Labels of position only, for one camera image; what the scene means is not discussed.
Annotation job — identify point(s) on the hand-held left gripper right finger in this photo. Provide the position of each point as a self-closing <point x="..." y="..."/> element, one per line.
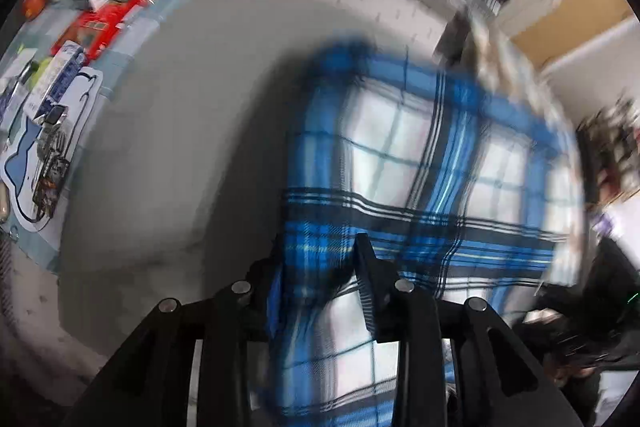
<point x="370" y="292"/>

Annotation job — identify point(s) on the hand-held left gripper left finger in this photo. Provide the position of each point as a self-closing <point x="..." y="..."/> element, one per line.
<point x="275" y="302"/>

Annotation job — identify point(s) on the blue white plaid shirt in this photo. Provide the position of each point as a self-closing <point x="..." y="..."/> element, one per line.
<point x="400" y="147"/>

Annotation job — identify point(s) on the purple cloth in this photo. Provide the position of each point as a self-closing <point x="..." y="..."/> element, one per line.
<point x="607" y="222"/>

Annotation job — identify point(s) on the beige blue checked blanket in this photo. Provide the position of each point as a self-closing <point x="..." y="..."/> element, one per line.
<point x="500" y="52"/>

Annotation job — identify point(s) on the blue white cat-shaped mat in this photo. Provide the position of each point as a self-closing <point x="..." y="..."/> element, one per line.
<point x="82" y="92"/>

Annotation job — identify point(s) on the wooden wardrobe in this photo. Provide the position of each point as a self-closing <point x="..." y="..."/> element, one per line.
<point x="590" y="12"/>

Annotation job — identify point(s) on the red packet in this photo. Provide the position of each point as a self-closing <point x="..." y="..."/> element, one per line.
<point x="115" y="14"/>

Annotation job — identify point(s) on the white cabinet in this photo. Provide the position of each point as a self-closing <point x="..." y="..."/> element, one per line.
<point x="530" y="2"/>

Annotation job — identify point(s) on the orange can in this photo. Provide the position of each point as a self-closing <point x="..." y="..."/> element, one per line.
<point x="32" y="4"/>

